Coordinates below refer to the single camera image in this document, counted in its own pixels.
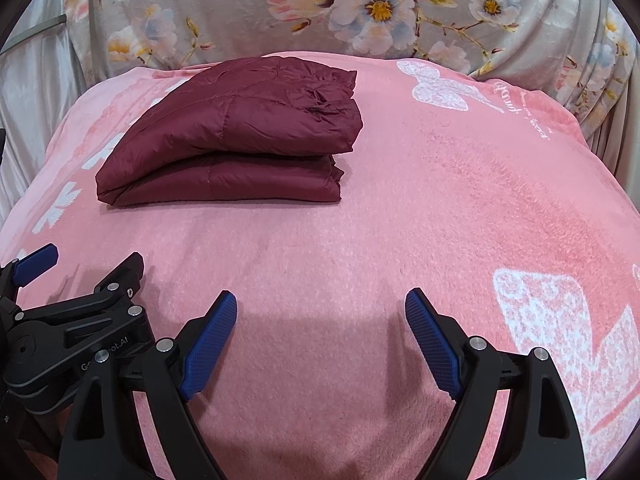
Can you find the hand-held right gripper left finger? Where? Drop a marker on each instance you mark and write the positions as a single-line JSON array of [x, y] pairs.
[[210, 340]]

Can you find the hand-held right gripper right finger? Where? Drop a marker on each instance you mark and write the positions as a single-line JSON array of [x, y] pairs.
[[432, 340]]

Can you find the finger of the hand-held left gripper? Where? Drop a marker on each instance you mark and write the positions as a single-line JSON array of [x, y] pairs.
[[117, 275], [35, 262]]

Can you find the maroon puffer jacket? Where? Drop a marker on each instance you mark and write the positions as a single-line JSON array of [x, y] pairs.
[[240, 125]]

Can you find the pink printed blanket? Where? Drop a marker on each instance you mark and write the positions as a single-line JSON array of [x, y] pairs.
[[400, 210]]

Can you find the white satin curtain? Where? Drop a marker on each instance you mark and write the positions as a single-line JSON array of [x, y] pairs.
[[30, 85]]

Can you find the grey floral blanket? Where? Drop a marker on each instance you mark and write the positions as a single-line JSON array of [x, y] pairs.
[[225, 10]]

